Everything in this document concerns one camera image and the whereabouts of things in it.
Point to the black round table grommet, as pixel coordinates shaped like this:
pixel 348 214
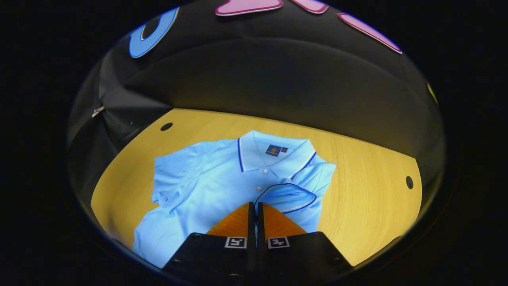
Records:
pixel 409 182
pixel 166 126

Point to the black backdrop cloth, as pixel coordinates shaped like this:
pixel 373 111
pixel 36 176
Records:
pixel 278 71

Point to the light blue T-shirt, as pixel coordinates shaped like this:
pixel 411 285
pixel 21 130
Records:
pixel 206 186

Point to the silver backdrop clip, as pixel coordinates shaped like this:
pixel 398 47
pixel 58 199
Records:
pixel 98 111

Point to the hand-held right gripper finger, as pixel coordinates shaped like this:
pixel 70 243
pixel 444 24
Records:
pixel 251 226
pixel 260 226

